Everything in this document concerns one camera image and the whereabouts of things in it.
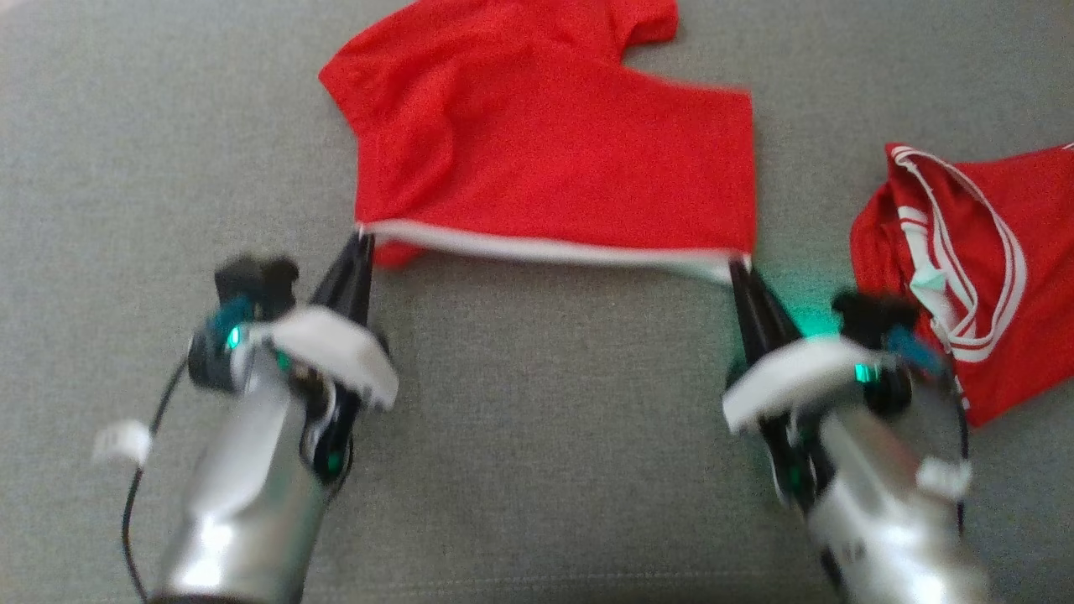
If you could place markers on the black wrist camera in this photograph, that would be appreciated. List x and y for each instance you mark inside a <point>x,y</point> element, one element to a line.
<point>256,281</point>
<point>873,312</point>

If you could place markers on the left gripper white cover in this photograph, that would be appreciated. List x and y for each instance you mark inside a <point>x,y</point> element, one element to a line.
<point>336,352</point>

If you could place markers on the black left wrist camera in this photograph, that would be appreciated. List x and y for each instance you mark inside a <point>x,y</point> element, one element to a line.
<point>256,281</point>

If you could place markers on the large grey sofa seat cushion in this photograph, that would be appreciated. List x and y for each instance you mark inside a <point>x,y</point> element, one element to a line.
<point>537,419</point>

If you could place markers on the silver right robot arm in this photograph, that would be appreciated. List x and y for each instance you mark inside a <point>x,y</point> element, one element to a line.
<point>889,520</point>

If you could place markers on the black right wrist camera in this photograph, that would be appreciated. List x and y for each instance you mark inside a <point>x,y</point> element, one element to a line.
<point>873,312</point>

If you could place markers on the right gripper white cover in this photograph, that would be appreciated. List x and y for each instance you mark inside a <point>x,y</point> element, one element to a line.
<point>797,373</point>

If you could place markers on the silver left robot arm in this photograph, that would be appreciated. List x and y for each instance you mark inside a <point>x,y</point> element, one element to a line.
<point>243,503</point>

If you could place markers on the red shorts with white stripe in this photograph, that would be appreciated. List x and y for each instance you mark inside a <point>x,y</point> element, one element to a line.
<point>545,143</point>

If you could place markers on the red Bulls basketball jersey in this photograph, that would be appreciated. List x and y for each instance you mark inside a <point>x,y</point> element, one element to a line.
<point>1032,252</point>

